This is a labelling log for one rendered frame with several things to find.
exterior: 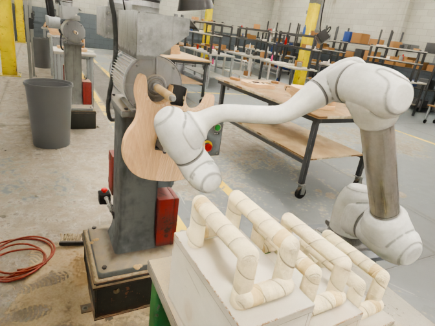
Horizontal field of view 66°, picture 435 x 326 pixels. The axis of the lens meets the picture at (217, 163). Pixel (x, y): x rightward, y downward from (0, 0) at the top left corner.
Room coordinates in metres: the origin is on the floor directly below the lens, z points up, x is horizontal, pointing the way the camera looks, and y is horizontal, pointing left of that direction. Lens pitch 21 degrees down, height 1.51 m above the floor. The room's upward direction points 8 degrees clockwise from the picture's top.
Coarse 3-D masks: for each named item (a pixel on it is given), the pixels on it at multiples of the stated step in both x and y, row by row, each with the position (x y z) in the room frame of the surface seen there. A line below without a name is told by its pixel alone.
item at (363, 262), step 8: (328, 232) 0.78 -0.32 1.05; (328, 240) 0.76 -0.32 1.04; (336, 240) 0.75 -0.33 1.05; (344, 248) 0.72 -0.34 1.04; (352, 248) 0.71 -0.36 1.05; (352, 256) 0.70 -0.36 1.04; (360, 256) 0.69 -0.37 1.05; (360, 264) 0.67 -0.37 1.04; (368, 264) 0.66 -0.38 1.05; (376, 264) 0.66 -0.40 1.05; (368, 272) 0.65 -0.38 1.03; (376, 272) 0.64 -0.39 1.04; (384, 272) 0.64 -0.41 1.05; (384, 280) 0.63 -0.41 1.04
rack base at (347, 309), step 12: (300, 276) 0.62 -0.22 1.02; (324, 288) 0.59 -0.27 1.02; (348, 300) 0.56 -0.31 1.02; (324, 312) 0.52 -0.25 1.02; (336, 312) 0.52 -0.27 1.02; (348, 312) 0.53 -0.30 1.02; (360, 312) 0.53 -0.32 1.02; (312, 324) 0.49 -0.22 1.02; (324, 324) 0.49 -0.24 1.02; (336, 324) 0.49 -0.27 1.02; (348, 324) 0.51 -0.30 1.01
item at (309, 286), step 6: (306, 276) 0.50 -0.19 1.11; (306, 282) 0.50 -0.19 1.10; (312, 282) 0.50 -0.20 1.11; (318, 282) 0.50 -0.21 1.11; (300, 288) 0.51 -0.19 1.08; (306, 288) 0.50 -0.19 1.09; (312, 288) 0.50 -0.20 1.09; (306, 294) 0.50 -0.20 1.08; (312, 294) 0.50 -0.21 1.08; (312, 300) 0.50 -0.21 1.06
